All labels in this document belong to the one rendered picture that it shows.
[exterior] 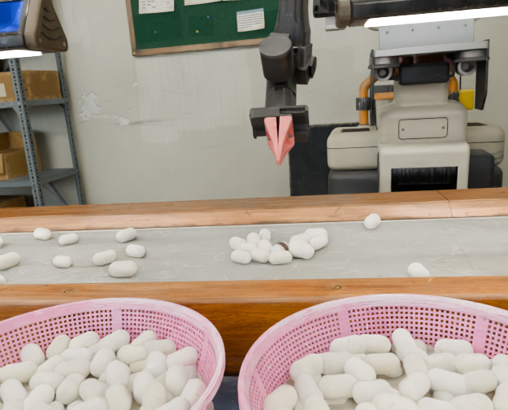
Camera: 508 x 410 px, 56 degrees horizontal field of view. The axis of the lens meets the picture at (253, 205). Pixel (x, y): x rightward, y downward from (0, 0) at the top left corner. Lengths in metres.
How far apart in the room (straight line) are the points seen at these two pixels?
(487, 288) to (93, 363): 0.39
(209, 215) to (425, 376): 0.55
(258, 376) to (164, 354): 0.12
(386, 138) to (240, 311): 0.91
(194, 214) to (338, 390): 0.54
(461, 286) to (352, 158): 1.10
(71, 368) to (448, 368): 0.33
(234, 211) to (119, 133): 2.29
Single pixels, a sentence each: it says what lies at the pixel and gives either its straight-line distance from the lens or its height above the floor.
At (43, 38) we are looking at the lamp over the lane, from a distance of 0.67.
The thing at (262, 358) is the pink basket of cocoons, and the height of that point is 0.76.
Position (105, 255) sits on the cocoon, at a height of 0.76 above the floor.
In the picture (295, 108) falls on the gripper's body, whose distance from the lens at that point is 0.84.
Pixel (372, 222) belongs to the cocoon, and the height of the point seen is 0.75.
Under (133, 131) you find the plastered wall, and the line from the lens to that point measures 3.07.
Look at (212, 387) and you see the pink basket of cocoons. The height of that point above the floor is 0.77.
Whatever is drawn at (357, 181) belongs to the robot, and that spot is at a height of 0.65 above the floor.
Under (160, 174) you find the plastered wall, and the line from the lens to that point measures 3.04.
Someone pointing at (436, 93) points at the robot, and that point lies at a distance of 1.36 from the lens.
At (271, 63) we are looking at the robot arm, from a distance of 0.86.
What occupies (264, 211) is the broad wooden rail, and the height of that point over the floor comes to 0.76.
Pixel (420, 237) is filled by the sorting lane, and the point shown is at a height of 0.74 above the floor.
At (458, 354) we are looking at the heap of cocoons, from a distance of 0.48.
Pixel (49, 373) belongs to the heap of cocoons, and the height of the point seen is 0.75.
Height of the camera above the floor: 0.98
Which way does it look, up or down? 14 degrees down
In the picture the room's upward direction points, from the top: 4 degrees counter-clockwise
